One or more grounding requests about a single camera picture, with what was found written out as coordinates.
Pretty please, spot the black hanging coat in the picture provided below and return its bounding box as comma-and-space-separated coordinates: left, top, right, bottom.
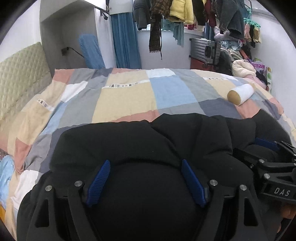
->
133, 0, 152, 30

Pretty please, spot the grey suitcase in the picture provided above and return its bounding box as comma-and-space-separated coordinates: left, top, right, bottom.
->
190, 38, 221, 65

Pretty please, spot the green clip hanger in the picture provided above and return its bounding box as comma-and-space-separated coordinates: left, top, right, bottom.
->
243, 7, 261, 29

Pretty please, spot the blue curtain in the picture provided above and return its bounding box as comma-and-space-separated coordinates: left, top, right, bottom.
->
110, 13, 142, 69

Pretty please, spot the light blue pillow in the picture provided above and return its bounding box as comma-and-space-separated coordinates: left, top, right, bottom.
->
0, 155, 15, 202

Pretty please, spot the row of hanging socks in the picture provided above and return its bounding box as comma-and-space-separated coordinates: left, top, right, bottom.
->
244, 23, 262, 49

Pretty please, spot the beige quilted headboard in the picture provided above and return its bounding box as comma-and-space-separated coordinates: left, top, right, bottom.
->
0, 42, 52, 121

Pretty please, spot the black puffer jacket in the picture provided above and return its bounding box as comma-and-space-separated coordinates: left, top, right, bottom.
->
16, 109, 293, 241

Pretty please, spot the black wall plug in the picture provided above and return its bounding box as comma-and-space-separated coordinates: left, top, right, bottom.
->
61, 47, 85, 58

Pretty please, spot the cream plush blanket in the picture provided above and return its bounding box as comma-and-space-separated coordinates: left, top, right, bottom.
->
232, 59, 257, 78

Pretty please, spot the blue striped board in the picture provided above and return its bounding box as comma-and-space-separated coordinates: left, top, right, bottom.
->
79, 34, 106, 69

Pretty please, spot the pastel patchwork quilt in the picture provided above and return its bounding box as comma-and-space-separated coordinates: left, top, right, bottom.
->
0, 67, 296, 241

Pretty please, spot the person's right hand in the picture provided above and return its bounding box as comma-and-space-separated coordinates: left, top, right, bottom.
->
281, 203, 296, 219

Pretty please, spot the pile of mixed clothes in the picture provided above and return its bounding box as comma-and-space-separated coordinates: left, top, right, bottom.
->
214, 28, 265, 70

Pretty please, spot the green dotted roll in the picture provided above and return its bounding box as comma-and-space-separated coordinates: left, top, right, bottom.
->
266, 67, 273, 93

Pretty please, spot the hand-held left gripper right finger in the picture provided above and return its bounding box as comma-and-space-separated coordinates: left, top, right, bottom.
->
181, 159, 269, 241

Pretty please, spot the teal hanging cloth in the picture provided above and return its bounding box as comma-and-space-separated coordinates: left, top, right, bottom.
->
163, 19, 185, 47

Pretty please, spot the black hanging sweater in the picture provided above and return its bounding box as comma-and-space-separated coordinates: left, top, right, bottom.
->
192, 0, 206, 27

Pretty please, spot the maroon hanging garment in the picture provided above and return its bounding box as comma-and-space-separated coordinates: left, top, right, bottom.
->
205, 0, 216, 27

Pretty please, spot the yellow fleece jacket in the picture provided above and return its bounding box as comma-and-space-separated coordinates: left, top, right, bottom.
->
169, 0, 195, 25

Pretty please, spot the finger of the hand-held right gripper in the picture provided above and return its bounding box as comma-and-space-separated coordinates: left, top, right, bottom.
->
233, 148, 266, 169
254, 138, 296, 163

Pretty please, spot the pink pillow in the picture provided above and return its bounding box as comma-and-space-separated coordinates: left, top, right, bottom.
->
251, 75, 269, 91

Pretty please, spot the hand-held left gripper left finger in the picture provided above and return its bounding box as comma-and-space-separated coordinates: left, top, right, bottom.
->
25, 159, 111, 241

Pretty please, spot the dark denim jacket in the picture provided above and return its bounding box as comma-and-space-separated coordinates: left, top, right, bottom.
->
211, 0, 245, 40

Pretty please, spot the brown plaid scarf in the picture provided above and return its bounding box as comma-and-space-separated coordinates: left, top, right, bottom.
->
149, 0, 173, 60

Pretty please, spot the white rolled bolster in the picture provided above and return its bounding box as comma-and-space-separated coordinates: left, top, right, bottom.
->
227, 84, 254, 106

